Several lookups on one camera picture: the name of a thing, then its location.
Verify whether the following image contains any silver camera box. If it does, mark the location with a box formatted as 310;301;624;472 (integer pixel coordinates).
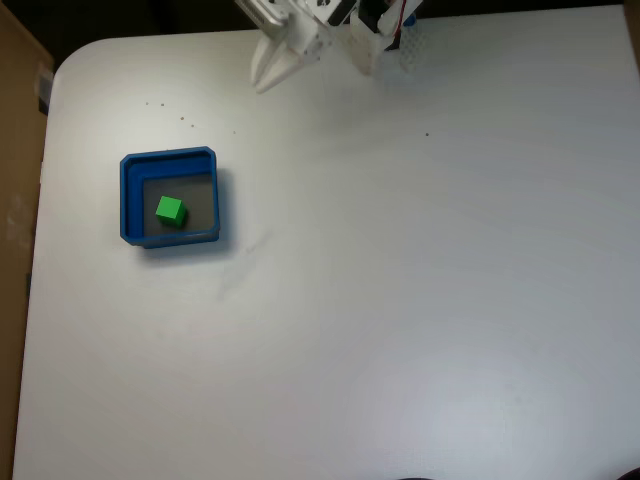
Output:
233;0;292;42

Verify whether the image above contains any white perforated base plate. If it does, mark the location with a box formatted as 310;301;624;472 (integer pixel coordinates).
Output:
393;22;432;82

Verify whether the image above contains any green cube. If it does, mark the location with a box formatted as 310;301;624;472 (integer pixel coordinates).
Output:
154;194;189;228

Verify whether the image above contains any red white servo wire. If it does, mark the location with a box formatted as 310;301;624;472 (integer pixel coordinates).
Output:
392;0;409;52

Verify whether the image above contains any blue box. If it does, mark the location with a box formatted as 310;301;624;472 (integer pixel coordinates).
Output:
119;145;223;251

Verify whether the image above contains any brown cardboard panel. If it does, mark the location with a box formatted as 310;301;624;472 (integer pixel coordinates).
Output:
0;0;55;480

